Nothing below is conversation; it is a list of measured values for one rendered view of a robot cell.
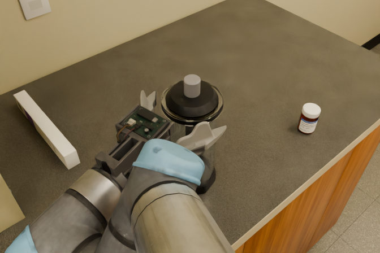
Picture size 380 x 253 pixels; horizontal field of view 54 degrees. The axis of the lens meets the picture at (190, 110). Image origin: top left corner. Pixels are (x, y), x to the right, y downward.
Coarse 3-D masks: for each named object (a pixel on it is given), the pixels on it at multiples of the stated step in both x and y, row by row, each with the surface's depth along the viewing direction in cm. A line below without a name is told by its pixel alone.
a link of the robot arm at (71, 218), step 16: (64, 192) 49; (48, 208) 47; (64, 208) 46; (80, 208) 46; (96, 208) 47; (32, 224) 46; (48, 224) 45; (64, 224) 45; (80, 224) 46; (96, 224) 47; (16, 240) 44; (32, 240) 43; (48, 240) 44; (64, 240) 44; (80, 240) 44
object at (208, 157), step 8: (168, 88) 66; (216, 88) 66; (168, 112) 61; (216, 112) 61; (184, 120) 60; (192, 120) 60; (200, 120) 60; (216, 120) 65; (176, 128) 64; (184, 128) 63; (192, 128) 62; (176, 136) 65; (208, 152) 69; (208, 160) 70; (208, 168) 72; (208, 176) 74; (200, 184) 74
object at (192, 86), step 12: (180, 84) 65; (192, 84) 60; (204, 84) 65; (168, 96) 63; (180, 96) 62; (192, 96) 62; (204, 96) 62; (216, 96) 63; (180, 108) 61; (192, 108) 60; (204, 108) 61
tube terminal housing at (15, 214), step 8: (0, 176) 63; (0, 184) 64; (0, 192) 65; (8, 192) 66; (0, 200) 66; (8, 200) 67; (0, 208) 67; (8, 208) 68; (16, 208) 70; (0, 216) 68; (8, 216) 69; (16, 216) 71; (24, 216) 72; (0, 224) 69; (8, 224) 70; (0, 232) 70
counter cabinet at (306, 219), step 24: (360, 144) 108; (336, 168) 105; (360, 168) 130; (312, 192) 101; (336, 192) 124; (288, 216) 98; (312, 216) 120; (336, 216) 154; (264, 240) 95; (288, 240) 115; (312, 240) 146
